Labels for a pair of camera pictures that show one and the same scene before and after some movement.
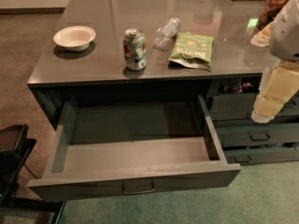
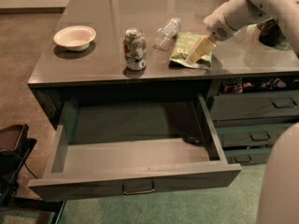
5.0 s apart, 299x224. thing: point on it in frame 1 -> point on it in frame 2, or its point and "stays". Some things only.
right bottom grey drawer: x=246 y=156 stays
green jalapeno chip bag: x=192 y=50 stays
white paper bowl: x=75 y=38 stays
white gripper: x=286 y=35 -> x=217 y=24
